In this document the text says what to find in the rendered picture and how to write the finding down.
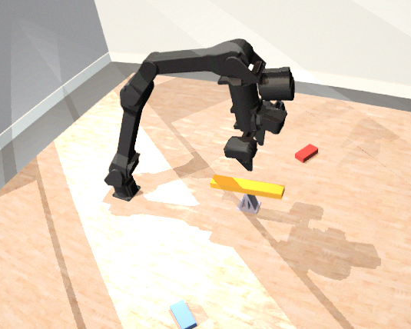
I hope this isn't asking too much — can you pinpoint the light blue rectangular block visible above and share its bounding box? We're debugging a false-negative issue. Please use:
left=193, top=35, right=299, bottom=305
left=170, top=299, right=198, bottom=329

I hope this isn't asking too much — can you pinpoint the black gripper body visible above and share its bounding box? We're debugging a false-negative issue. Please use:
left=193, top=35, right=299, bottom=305
left=224, top=98, right=273, bottom=160

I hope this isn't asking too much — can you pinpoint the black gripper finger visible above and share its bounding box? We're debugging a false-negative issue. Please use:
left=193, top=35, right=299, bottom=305
left=235, top=158, right=254, bottom=171
left=254, top=128, right=266, bottom=146

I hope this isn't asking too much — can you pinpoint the yellow bar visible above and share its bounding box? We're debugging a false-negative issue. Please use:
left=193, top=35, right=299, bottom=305
left=210, top=174, right=285, bottom=200

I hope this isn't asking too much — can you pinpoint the red rectangular block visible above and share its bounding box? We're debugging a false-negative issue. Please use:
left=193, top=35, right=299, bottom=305
left=295, top=144, right=318, bottom=163

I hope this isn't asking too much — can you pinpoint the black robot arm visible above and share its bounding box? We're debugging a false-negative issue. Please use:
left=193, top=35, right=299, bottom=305
left=104, top=38, right=295, bottom=201

